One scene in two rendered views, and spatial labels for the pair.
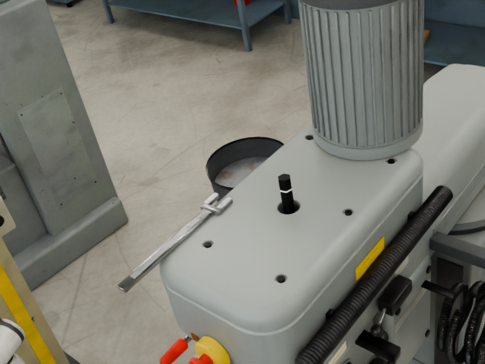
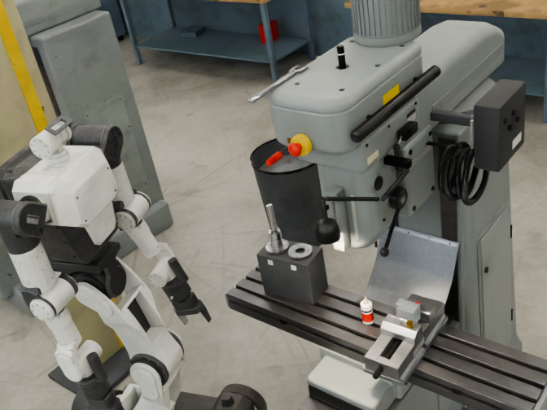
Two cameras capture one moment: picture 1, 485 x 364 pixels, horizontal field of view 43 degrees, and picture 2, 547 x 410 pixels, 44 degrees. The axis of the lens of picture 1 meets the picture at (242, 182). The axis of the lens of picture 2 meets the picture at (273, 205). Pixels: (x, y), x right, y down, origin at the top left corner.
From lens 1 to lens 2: 105 cm
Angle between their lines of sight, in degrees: 5
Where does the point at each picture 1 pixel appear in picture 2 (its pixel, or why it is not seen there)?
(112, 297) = not seen: hidden behind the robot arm
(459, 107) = (448, 38)
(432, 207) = (427, 74)
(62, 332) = not seen: hidden behind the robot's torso
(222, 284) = (308, 94)
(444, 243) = (439, 113)
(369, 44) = not seen: outside the picture
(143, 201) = (186, 207)
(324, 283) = (365, 93)
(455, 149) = (444, 58)
